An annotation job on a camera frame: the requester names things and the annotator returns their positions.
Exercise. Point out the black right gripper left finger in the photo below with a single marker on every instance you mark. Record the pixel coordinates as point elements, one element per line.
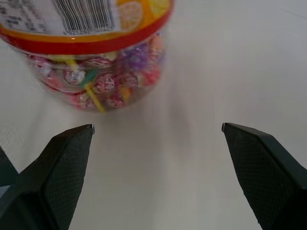
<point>55,172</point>

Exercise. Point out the purple wrapped lollipop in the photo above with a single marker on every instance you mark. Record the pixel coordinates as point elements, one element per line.
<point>136,57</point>

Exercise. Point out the pink wrapped lollipop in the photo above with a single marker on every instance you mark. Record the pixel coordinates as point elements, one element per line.
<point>149,75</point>

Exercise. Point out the clear plastic lollipop jar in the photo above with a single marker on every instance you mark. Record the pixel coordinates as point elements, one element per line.
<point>86,48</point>

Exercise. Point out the red white wrapped lollipop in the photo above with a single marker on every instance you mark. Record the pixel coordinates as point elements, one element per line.
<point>73,75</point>
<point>115,100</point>
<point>108,83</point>

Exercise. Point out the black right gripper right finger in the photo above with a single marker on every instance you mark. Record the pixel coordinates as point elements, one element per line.
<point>261,172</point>

